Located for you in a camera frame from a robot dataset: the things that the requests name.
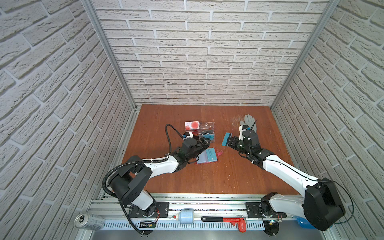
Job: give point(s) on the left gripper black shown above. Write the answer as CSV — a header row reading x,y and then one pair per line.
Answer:
x,y
206,143

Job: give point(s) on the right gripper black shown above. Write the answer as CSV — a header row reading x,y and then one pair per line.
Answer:
x,y
232,144

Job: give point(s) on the light teal card from holder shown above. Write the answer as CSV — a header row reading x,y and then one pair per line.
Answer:
x,y
225,140

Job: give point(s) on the clear acrylic card display stand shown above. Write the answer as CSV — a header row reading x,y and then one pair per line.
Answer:
x,y
198,129

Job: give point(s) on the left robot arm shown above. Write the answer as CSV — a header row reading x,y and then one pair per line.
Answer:
x,y
127,181

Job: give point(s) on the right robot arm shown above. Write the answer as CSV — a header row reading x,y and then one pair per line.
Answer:
x,y
318,202

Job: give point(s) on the red white patterned card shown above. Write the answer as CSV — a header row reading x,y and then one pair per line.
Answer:
x,y
192,126

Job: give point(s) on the teal VIP card in stand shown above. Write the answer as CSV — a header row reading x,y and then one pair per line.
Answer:
x,y
211,137

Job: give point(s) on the black logo Vip card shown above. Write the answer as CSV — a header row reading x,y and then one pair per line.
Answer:
x,y
204,132

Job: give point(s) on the grey work glove blue cuff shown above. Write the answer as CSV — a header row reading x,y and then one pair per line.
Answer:
x,y
250,122

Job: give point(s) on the red black pipe wrench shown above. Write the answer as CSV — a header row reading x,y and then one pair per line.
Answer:
x,y
239,222

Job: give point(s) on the blue plastic case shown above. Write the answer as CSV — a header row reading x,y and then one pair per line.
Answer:
x,y
304,223

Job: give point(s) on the silver drink can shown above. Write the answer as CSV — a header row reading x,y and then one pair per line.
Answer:
x,y
89,221

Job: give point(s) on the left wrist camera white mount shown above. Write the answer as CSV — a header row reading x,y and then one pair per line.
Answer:
x,y
188,135

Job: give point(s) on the aluminium rail frame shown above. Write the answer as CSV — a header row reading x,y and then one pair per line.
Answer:
x,y
215,205

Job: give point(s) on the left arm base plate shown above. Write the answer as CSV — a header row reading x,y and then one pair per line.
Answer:
x,y
160,208

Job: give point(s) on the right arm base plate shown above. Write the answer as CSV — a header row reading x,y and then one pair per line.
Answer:
x,y
262,210

